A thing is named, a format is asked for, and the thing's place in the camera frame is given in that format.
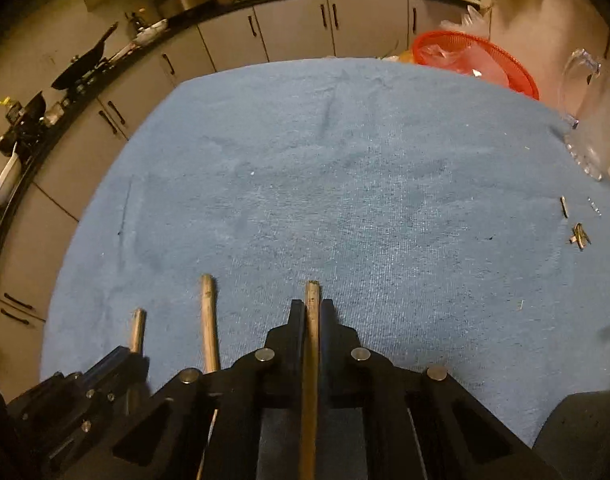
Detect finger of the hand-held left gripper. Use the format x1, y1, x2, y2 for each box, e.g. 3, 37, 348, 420
82, 347, 150, 406

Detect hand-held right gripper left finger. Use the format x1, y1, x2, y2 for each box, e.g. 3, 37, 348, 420
60, 299, 307, 480

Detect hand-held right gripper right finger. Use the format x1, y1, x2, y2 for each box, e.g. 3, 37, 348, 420
319, 299, 561, 480

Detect long wooden chopstick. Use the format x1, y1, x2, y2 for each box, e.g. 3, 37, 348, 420
129, 308, 147, 354
195, 274, 222, 480
299, 281, 322, 480

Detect black utensil holder cup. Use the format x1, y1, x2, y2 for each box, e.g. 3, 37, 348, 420
532, 389, 610, 480

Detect blue towel cloth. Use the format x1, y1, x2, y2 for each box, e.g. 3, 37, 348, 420
40, 57, 610, 480

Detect large white bowl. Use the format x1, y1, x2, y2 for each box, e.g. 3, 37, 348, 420
0, 152, 24, 207

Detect black pot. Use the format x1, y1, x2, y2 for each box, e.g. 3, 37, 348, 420
0, 91, 47, 157

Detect black wok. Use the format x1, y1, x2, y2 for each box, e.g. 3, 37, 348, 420
51, 22, 120, 92

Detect grey base cabinets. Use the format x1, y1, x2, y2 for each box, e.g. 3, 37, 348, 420
0, 0, 482, 386

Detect red plastic basket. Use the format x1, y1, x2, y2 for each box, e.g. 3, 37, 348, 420
411, 30, 540, 101

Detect small white bowl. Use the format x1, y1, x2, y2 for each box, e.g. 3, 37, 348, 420
134, 19, 169, 44

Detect clear glass pitcher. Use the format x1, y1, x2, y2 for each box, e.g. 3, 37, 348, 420
559, 48, 610, 182

